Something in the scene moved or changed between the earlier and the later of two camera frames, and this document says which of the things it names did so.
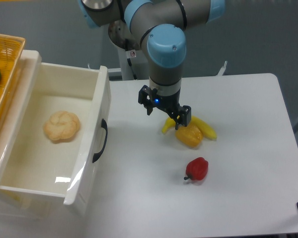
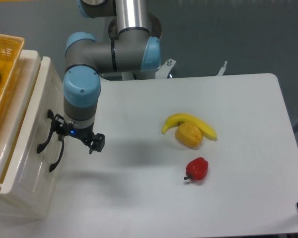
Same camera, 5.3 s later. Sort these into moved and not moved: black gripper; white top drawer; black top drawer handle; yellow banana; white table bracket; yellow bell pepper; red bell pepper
Moved: black top drawer handle; white top drawer; black gripper
Not moved: yellow banana; red bell pepper; white table bracket; yellow bell pepper
